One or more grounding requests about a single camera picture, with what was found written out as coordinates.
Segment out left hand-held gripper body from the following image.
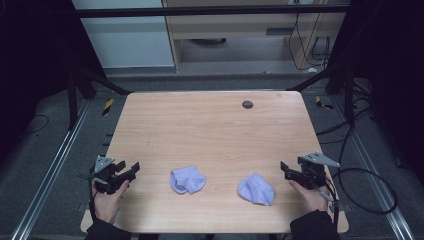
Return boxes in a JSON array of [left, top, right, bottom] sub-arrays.
[[78, 154, 131, 195]]

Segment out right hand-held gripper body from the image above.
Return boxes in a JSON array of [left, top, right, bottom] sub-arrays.
[[297, 152, 342, 191]]

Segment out light purple sock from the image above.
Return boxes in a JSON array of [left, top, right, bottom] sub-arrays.
[[169, 165, 207, 195], [237, 172, 276, 207]]

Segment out person's right hand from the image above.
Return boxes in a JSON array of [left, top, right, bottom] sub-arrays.
[[288, 179, 329, 213]]

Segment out person's left hand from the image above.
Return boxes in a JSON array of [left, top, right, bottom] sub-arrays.
[[91, 179, 130, 225]]

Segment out yellow black striped tape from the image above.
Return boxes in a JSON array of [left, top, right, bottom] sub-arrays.
[[314, 95, 334, 110], [101, 98, 115, 117]]

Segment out black metal stand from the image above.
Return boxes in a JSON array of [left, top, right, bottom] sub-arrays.
[[286, 63, 356, 128], [66, 64, 133, 131]]

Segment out white cabinet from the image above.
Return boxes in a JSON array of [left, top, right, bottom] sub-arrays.
[[71, 0, 176, 69]]

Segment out black curtain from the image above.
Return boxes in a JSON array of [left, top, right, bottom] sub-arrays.
[[328, 0, 424, 186], [0, 0, 105, 164]]

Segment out wooden desk furniture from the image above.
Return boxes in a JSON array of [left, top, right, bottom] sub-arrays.
[[161, 0, 348, 73]]

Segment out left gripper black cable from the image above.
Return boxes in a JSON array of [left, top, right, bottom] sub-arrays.
[[87, 173, 98, 223]]

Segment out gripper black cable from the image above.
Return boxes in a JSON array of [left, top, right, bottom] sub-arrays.
[[87, 173, 98, 223], [319, 176, 341, 232]]

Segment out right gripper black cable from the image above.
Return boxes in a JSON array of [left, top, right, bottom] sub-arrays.
[[319, 176, 341, 232]]

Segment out black floor cables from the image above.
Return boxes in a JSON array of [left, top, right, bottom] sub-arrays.
[[315, 96, 376, 145]]

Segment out aluminium floor rail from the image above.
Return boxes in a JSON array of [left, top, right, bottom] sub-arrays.
[[9, 99, 93, 240], [333, 96, 416, 240]]

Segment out thin black floor cable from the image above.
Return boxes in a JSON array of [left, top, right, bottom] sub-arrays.
[[23, 114, 50, 136]]

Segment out looped black floor cable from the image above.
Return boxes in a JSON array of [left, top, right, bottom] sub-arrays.
[[332, 126, 399, 215]]

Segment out hanging black cables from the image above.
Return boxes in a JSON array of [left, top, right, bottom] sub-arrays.
[[288, 13, 333, 72]]

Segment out black horizontal frame bar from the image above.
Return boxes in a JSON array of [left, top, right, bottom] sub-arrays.
[[74, 4, 351, 19]]

